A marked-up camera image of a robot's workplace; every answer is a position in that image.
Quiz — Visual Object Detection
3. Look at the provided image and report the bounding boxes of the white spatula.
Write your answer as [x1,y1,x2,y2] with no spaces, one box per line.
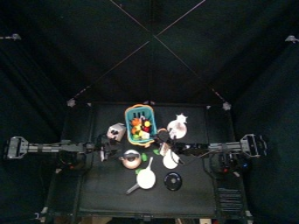
[161,149,181,171]

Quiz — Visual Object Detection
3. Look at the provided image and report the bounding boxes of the black toy ladle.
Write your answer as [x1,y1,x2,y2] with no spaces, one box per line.
[155,128,172,144]

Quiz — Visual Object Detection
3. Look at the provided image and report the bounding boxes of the copper toy kettle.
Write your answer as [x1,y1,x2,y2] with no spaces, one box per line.
[117,149,144,171]

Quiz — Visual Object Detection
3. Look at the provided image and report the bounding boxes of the orange toy food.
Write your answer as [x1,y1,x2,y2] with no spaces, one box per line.
[129,117,143,128]

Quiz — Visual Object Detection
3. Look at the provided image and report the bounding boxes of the teal basket with orange rim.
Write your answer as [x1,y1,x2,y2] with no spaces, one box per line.
[124,103,159,147]

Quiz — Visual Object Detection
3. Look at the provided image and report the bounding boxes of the black round pot lid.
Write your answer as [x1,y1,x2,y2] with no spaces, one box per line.
[163,171,183,192]

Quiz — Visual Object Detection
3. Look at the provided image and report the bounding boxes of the white pan with grey handle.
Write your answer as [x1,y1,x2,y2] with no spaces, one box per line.
[125,169,157,195]

